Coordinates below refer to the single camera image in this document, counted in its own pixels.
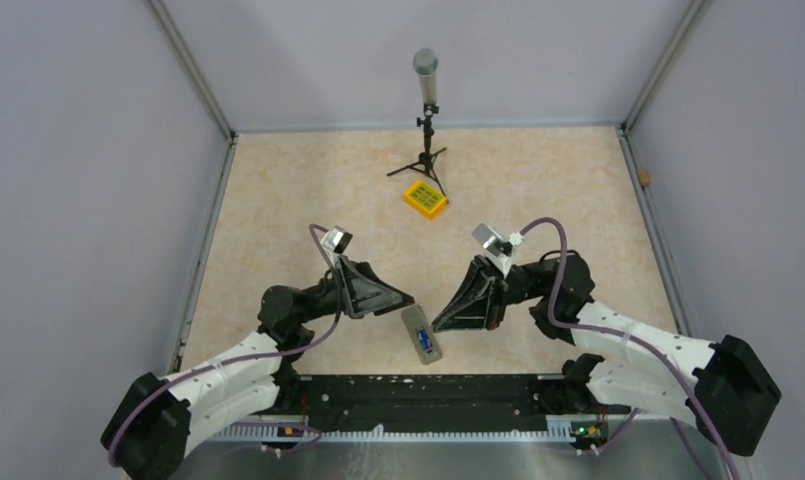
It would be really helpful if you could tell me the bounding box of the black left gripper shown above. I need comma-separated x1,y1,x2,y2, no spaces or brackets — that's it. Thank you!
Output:
297,254,414,324

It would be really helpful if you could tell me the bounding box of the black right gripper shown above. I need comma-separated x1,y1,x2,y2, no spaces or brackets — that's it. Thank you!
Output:
432,254,545,332

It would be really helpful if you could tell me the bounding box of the white remote control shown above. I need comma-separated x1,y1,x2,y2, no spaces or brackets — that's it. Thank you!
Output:
401,305,443,365

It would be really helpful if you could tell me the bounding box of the blue AAA battery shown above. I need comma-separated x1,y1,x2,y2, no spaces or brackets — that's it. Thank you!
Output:
417,329,437,356

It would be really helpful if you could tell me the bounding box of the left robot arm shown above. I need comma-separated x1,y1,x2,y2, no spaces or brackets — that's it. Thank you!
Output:
100,256,415,479

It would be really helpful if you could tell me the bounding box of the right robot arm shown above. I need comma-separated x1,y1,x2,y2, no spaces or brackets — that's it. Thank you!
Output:
431,250,782,457

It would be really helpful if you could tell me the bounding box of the yellow box with green grid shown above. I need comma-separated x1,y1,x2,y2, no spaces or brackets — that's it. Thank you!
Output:
403,180,449,219

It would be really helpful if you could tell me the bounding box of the microphone on black tripod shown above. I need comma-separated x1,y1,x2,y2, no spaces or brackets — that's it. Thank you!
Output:
386,47,447,195

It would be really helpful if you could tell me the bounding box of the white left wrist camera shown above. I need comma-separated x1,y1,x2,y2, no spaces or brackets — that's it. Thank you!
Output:
321,225,353,255

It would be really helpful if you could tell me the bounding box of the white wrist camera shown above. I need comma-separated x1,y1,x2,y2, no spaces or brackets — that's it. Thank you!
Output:
472,223,524,277
321,225,353,255

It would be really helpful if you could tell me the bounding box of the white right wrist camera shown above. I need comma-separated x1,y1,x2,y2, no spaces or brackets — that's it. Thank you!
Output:
472,223,524,277

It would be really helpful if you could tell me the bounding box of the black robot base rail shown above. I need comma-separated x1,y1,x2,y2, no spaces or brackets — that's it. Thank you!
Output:
267,374,630,434

